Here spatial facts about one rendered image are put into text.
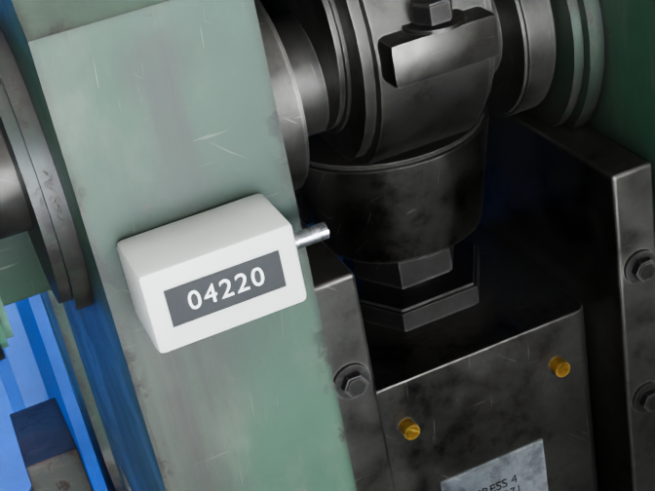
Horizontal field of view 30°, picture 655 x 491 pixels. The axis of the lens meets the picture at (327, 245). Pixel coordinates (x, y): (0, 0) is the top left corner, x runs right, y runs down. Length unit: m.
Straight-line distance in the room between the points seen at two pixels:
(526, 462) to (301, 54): 0.29
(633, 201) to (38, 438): 0.73
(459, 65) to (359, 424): 0.19
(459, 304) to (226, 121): 0.25
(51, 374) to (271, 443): 1.41
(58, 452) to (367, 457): 0.57
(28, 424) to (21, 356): 0.68
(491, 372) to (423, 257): 0.08
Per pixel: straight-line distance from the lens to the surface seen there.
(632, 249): 0.69
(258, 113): 0.54
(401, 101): 0.62
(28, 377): 1.99
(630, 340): 0.72
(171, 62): 0.52
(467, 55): 0.61
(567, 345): 0.74
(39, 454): 1.20
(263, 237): 0.52
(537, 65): 0.69
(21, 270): 0.80
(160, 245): 0.53
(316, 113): 0.66
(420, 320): 0.73
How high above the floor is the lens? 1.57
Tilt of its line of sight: 29 degrees down
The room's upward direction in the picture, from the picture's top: 11 degrees counter-clockwise
